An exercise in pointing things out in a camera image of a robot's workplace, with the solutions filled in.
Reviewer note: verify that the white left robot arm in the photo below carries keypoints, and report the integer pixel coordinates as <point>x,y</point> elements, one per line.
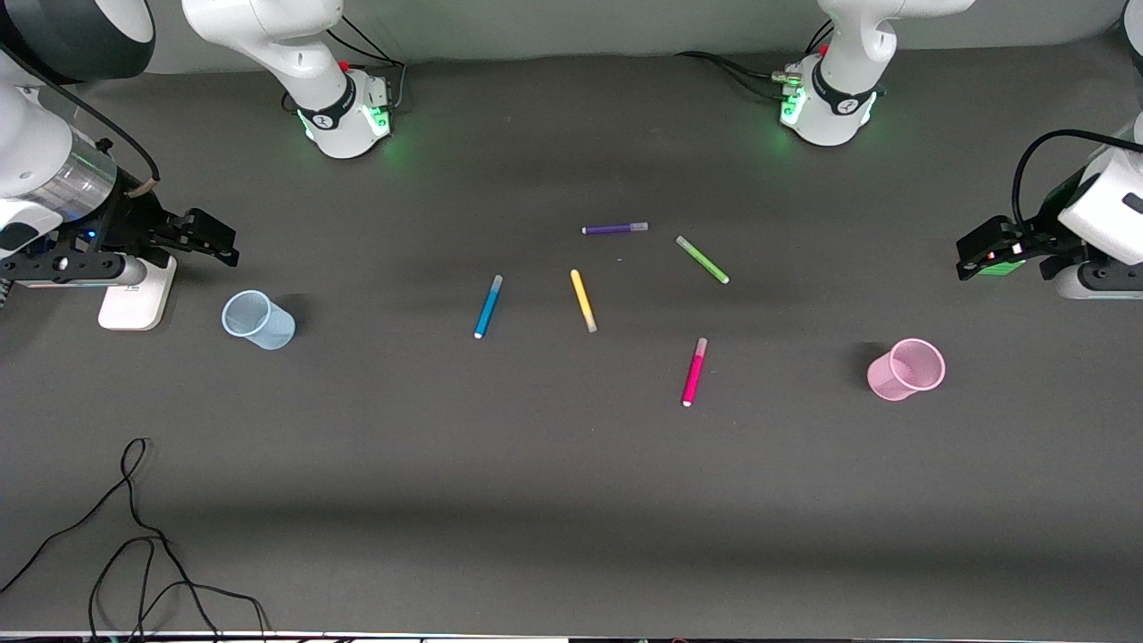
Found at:
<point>848,54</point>

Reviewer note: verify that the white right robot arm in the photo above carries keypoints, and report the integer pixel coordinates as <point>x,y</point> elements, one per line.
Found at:
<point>295,54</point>

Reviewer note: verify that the white rectangular block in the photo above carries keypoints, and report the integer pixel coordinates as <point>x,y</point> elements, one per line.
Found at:
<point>134,304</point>

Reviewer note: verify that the blue marker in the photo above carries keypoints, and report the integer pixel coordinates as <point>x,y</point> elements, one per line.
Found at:
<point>488,308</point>

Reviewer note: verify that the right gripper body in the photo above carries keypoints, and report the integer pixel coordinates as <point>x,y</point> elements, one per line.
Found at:
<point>130,225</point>

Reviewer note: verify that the pink cup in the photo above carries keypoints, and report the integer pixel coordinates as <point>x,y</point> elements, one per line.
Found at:
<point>906,371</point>

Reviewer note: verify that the yellow marker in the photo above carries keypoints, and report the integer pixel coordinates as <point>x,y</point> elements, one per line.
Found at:
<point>583,301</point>

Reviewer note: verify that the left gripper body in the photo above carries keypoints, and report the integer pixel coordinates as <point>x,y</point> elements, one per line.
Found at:
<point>1050,228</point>

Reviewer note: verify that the green marker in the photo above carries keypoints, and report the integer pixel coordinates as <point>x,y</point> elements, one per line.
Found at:
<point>703,260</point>

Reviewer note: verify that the purple marker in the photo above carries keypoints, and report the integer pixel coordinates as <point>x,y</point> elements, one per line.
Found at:
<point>614,229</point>

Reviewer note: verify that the pink marker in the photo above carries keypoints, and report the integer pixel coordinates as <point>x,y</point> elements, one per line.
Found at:
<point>694,375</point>

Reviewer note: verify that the colourful puzzle cube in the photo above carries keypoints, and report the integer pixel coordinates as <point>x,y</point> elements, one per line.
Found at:
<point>1002,267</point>

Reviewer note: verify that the translucent blue cup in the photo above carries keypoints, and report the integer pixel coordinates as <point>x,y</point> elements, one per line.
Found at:
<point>259,320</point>

